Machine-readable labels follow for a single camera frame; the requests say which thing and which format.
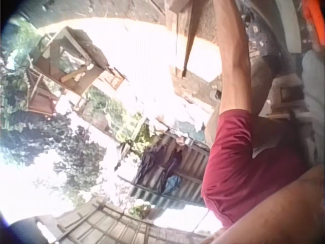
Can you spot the orange cloth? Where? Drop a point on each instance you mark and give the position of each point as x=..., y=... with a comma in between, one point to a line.
x=313, y=15

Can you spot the wooden plank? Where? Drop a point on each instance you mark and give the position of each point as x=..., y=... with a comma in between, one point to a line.
x=175, y=10

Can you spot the corrugated metal fence with clothes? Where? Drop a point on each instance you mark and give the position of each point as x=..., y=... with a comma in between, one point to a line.
x=182, y=172

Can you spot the bamboo lattice fence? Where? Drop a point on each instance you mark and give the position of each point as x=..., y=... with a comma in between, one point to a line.
x=109, y=223

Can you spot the wooden frame structure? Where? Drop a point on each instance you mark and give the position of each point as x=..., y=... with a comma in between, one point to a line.
x=73, y=66

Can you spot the dark wooden stick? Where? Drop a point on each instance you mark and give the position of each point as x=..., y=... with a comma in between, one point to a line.
x=190, y=43

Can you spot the small wooden crate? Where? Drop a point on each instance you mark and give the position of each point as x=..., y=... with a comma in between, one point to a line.
x=287, y=99

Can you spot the person's legs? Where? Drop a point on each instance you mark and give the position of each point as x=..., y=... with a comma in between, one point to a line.
x=314, y=84

